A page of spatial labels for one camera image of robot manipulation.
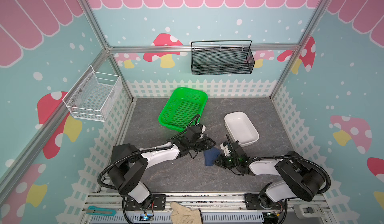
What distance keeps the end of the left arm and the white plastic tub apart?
26 cm

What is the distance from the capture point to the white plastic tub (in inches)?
37.9

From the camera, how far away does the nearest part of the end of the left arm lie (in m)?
0.66
